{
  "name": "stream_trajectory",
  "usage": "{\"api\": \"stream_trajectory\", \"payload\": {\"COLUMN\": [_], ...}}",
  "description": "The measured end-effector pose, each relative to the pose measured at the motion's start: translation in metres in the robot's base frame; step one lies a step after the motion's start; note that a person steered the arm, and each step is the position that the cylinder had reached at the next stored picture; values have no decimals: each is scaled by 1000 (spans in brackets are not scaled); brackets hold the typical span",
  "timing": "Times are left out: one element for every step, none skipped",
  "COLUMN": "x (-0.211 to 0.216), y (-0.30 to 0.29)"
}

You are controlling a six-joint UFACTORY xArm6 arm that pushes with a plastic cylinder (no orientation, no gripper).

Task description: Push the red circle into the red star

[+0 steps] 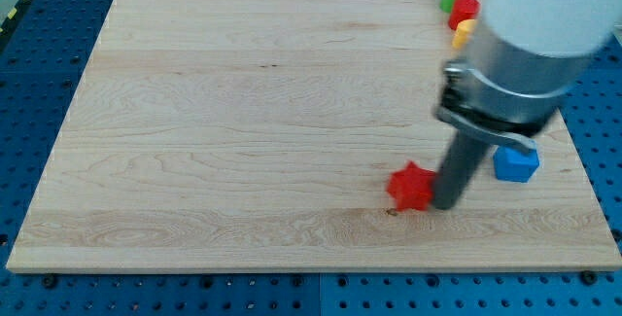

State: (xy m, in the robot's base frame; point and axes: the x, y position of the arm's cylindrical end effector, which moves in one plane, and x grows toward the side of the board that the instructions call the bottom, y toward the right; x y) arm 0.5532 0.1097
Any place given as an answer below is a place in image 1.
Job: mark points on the blue cube block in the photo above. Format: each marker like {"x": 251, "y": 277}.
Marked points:
{"x": 513, "y": 166}

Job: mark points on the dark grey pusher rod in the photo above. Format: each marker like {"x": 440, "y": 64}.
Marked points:
{"x": 460, "y": 163}

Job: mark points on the red star block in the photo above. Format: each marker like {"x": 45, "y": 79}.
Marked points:
{"x": 411, "y": 187}

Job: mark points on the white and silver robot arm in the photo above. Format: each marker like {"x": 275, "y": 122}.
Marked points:
{"x": 512, "y": 75}

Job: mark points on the yellow cylinder block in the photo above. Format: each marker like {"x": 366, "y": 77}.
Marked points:
{"x": 463, "y": 32}

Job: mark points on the red cylinder block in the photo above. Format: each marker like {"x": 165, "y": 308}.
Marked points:
{"x": 463, "y": 10}

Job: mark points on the light wooden board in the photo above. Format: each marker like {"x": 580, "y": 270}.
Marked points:
{"x": 237, "y": 136}

